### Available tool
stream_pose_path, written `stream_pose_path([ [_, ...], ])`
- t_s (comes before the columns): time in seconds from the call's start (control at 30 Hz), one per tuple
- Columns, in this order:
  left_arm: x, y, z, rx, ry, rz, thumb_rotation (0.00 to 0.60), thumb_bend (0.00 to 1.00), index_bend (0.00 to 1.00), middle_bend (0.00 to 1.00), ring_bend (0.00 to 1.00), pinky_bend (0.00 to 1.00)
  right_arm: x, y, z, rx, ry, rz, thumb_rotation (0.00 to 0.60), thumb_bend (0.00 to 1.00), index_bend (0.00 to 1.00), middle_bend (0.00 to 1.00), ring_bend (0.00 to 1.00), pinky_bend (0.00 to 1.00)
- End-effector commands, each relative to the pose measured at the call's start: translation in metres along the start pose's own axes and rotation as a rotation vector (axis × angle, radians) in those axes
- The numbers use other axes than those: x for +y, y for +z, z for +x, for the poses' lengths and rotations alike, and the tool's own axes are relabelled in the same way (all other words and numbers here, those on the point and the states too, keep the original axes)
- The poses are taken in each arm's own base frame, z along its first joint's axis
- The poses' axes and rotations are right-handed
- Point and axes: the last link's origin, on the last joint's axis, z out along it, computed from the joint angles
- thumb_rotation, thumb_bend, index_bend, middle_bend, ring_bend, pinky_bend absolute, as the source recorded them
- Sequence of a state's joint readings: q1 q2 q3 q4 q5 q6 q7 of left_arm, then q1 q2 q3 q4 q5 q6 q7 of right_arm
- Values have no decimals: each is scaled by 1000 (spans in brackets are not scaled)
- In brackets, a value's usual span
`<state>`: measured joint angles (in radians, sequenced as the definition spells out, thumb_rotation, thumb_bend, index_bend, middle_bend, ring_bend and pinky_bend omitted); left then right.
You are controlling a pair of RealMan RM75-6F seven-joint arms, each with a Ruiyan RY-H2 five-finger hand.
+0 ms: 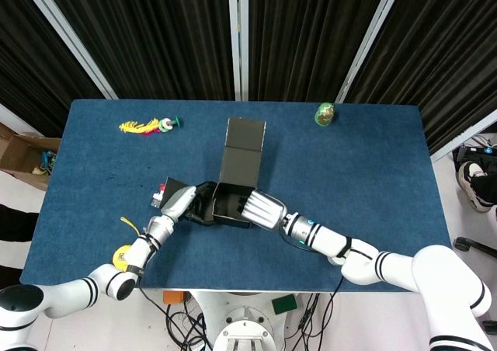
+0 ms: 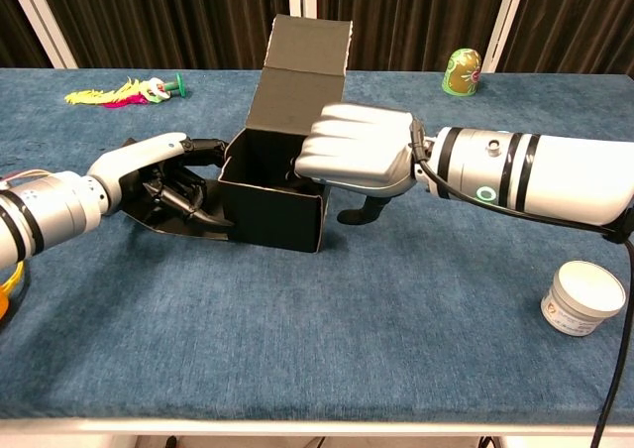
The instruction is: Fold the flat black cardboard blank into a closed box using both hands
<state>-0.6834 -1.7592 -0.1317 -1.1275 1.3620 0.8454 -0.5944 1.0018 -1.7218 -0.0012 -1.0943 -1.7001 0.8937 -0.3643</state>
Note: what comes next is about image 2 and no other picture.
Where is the black cardboard folding box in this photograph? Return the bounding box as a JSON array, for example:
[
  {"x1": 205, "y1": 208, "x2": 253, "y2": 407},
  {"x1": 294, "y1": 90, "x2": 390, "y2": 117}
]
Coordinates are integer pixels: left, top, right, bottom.
[{"x1": 121, "y1": 14, "x2": 354, "y2": 255}]

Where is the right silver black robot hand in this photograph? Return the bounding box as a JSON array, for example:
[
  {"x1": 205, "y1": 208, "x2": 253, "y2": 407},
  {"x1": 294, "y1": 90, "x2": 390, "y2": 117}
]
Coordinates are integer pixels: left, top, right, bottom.
[{"x1": 294, "y1": 101, "x2": 427, "y2": 225}]

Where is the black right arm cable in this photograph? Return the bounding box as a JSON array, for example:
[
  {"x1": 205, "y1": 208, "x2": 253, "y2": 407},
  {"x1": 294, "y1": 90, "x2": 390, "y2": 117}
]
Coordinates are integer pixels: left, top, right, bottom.
[{"x1": 408, "y1": 118, "x2": 634, "y2": 448}]

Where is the blue felt table cover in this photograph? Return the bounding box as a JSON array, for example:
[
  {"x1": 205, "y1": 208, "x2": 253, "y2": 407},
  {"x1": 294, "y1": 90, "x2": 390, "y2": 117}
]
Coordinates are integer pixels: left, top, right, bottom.
[{"x1": 0, "y1": 67, "x2": 634, "y2": 425}]

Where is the white plastic jar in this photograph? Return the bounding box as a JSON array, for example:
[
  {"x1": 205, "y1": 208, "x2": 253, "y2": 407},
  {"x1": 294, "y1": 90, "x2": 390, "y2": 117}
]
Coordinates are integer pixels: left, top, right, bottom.
[{"x1": 539, "y1": 261, "x2": 626, "y2": 338}]

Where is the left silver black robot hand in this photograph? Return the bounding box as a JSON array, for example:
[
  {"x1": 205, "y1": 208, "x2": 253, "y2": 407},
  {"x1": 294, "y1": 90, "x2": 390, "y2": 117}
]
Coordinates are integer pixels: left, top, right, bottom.
[{"x1": 87, "y1": 131, "x2": 237, "y2": 229}]

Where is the yellow pink feather toy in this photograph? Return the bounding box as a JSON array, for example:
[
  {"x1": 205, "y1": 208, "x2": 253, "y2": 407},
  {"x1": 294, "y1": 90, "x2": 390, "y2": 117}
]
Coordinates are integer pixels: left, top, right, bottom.
[{"x1": 63, "y1": 72, "x2": 188, "y2": 108}]

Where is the green gold nesting doll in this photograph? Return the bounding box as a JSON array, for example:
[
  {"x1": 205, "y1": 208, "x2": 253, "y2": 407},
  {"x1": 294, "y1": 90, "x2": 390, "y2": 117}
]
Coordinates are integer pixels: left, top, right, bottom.
[{"x1": 441, "y1": 47, "x2": 482, "y2": 97}]

